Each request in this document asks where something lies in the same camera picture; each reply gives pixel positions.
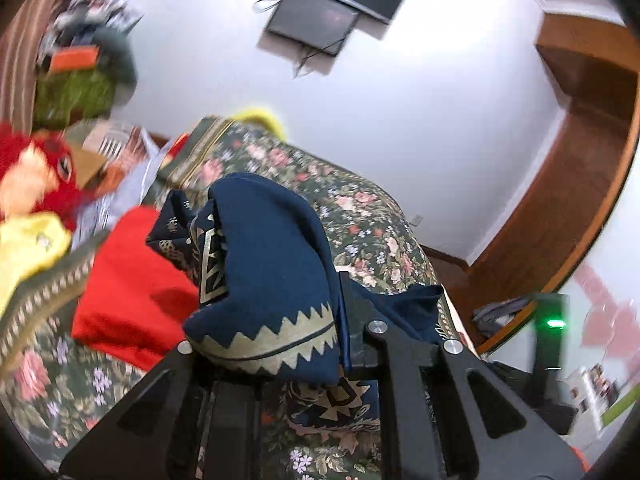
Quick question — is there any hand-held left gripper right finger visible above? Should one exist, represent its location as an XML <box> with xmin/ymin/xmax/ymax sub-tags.
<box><xmin>337</xmin><ymin>270</ymin><xmax>587</xmax><ymax>480</ymax></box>

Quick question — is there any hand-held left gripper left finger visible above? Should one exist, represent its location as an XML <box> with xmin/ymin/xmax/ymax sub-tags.
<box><xmin>59</xmin><ymin>340</ymin><xmax>262</xmax><ymax>480</ymax></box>

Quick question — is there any navy gold-patterned garment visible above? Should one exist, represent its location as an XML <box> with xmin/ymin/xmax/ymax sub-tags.
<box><xmin>145</xmin><ymin>172</ymin><xmax>448</xmax><ymax>433</ymax></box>

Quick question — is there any grey clothes pile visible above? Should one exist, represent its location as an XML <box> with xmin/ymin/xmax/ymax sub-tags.
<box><xmin>472</xmin><ymin>296</ymin><xmax>538</xmax><ymax>348</ymax></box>

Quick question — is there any floral green bedspread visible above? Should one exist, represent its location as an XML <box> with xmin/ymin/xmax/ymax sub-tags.
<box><xmin>0</xmin><ymin>116</ymin><xmax>463</xmax><ymax>480</ymax></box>

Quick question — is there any red cloth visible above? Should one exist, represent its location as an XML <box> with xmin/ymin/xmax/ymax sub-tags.
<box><xmin>71</xmin><ymin>206</ymin><xmax>202</xmax><ymax>372</ymax></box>

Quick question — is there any yellow cloth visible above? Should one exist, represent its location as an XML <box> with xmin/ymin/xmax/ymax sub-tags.
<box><xmin>0</xmin><ymin>211</ymin><xmax>74</xmax><ymax>313</ymax></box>

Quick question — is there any yellow pillow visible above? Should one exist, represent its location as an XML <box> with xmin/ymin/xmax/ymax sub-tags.
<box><xmin>234</xmin><ymin>105</ymin><xmax>287</xmax><ymax>140</ymax></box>

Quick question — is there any brown cardboard sheet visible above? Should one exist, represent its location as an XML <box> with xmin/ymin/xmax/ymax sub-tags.
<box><xmin>65</xmin><ymin>127</ymin><xmax>113</xmax><ymax>186</ymax></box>

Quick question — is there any red plush toy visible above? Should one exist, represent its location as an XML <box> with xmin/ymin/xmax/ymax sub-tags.
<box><xmin>0</xmin><ymin>121</ymin><xmax>95</xmax><ymax>233</ymax></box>

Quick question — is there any printed magazine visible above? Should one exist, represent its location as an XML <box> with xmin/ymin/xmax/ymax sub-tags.
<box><xmin>82</xmin><ymin>121</ymin><xmax>153</xmax><ymax>173</ymax></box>

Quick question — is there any green bag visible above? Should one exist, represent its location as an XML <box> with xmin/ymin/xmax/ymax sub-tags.
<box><xmin>34</xmin><ymin>66</ymin><xmax>120</xmax><ymax>130</ymax></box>

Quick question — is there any dark grey-green cloth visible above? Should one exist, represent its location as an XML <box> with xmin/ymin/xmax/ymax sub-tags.
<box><xmin>92</xmin><ymin>26</ymin><xmax>139</xmax><ymax>108</ymax></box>

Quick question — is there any orange box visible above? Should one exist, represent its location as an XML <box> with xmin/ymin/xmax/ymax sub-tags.
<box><xmin>51</xmin><ymin>45</ymin><xmax>99</xmax><ymax>73</ymax></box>

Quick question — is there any pink striped curtain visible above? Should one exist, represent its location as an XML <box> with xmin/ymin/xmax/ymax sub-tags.
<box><xmin>0</xmin><ymin>0</ymin><xmax>98</xmax><ymax>128</ymax></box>

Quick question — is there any wooden door frame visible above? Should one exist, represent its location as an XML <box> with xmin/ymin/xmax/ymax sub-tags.
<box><xmin>420</xmin><ymin>10</ymin><xmax>640</xmax><ymax>356</ymax></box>

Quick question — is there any small black wall screen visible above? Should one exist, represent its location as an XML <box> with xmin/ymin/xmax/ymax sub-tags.
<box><xmin>264</xmin><ymin>0</ymin><xmax>362</xmax><ymax>58</ymax></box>

